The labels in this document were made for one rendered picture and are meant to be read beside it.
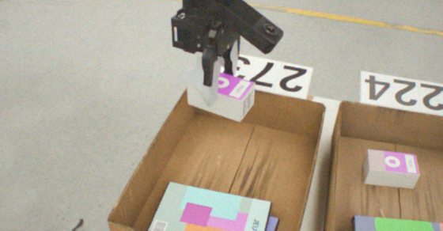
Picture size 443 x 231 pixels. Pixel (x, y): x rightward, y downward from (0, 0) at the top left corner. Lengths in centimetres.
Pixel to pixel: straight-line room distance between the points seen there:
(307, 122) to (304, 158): 8
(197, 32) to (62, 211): 130
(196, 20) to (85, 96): 173
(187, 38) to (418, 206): 52
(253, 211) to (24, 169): 145
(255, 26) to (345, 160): 38
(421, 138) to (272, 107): 33
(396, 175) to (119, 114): 159
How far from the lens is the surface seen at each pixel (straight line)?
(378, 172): 82
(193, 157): 85
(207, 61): 63
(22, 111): 236
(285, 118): 88
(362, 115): 89
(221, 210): 73
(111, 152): 197
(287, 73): 89
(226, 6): 61
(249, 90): 70
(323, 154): 88
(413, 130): 92
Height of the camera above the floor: 137
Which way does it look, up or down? 40 degrees down
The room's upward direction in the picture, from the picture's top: straight up
